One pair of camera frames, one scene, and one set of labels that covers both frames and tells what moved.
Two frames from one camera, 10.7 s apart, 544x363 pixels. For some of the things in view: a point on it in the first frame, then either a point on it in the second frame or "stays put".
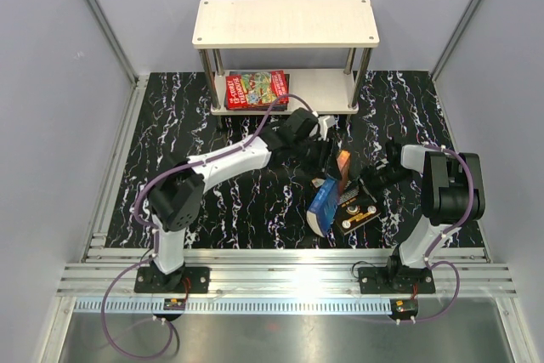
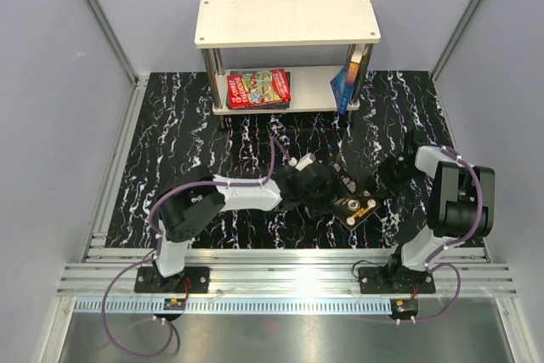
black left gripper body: [311, 155] -> [316, 201]
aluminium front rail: [285, 273] stays put
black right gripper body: [377, 181] -> [393, 175]
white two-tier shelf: [318, 23] stays put
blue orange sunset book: [321, 214] -> [348, 83]
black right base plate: [390, 280] stays put
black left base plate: [184, 280] stays put
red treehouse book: [256, 88] stays put
